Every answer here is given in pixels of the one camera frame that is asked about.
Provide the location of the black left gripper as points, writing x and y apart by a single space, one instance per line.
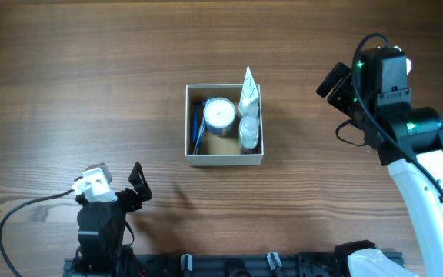
133 201

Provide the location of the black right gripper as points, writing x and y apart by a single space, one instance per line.
336 98

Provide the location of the blue white toothbrush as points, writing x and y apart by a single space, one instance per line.
200 131

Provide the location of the blue disposable razor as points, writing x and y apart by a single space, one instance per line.
195 121

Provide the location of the white cream tube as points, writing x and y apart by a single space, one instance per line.
249 99

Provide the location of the cotton swab tub blue label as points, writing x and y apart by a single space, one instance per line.
219 116

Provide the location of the clear spray bottle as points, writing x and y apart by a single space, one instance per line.
248 134

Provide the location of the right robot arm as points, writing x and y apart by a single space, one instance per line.
375 95

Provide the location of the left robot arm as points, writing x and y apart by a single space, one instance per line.
102 223

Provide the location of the white cardboard box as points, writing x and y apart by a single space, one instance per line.
218 150

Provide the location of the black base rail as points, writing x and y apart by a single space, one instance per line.
301 264

